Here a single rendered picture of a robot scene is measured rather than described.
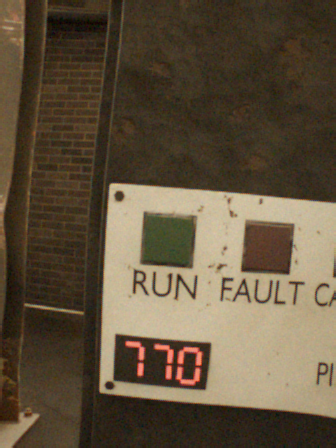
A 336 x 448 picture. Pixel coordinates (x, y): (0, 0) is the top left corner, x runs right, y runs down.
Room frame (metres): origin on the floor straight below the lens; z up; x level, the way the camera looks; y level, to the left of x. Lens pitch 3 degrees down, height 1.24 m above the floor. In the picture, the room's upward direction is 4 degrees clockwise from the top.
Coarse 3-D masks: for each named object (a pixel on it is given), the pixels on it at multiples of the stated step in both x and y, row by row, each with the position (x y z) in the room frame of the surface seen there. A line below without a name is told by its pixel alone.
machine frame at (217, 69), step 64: (128, 0) 0.63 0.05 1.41; (192, 0) 0.62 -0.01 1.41; (256, 0) 0.61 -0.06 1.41; (320, 0) 0.61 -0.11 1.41; (128, 64) 0.63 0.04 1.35; (192, 64) 0.62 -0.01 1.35; (256, 64) 0.61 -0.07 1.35; (320, 64) 0.61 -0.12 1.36; (128, 128) 0.63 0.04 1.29; (192, 128) 0.62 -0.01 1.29; (256, 128) 0.61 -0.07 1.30; (320, 128) 0.61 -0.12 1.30; (256, 192) 0.61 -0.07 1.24; (320, 192) 0.61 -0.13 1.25
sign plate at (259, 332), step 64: (128, 192) 0.60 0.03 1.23; (192, 192) 0.60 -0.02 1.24; (128, 256) 0.60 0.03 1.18; (192, 256) 0.60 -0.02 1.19; (320, 256) 0.59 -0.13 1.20; (128, 320) 0.60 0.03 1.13; (192, 320) 0.60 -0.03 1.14; (256, 320) 0.59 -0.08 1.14; (320, 320) 0.59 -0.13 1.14; (128, 384) 0.60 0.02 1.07; (192, 384) 0.59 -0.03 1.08; (256, 384) 0.59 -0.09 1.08; (320, 384) 0.59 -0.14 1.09
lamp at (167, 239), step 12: (156, 216) 0.60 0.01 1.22; (168, 216) 0.60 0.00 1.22; (156, 228) 0.60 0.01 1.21; (168, 228) 0.60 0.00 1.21; (180, 228) 0.60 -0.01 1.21; (156, 240) 0.60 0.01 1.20; (168, 240) 0.60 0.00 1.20; (180, 240) 0.60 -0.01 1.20; (144, 252) 0.60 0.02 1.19; (156, 252) 0.60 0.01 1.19; (168, 252) 0.60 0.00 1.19; (180, 252) 0.59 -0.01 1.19; (180, 264) 0.60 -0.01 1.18
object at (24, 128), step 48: (0, 0) 3.10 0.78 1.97; (0, 48) 3.10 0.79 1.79; (0, 96) 3.10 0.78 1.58; (0, 144) 3.10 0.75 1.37; (0, 192) 3.09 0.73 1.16; (0, 240) 3.08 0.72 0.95; (0, 288) 3.09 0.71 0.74; (0, 336) 3.40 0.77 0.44; (0, 384) 3.09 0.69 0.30; (0, 432) 3.29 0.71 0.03
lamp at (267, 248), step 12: (252, 228) 0.59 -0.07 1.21; (264, 228) 0.59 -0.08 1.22; (276, 228) 0.59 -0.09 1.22; (288, 228) 0.59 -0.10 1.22; (252, 240) 0.59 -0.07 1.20; (264, 240) 0.59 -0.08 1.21; (276, 240) 0.59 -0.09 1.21; (288, 240) 0.59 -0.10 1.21; (252, 252) 0.59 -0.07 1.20; (264, 252) 0.59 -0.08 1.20; (276, 252) 0.59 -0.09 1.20; (288, 252) 0.59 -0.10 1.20; (252, 264) 0.59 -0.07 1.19; (264, 264) 0.59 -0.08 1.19; (276, 264) 0.59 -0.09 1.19
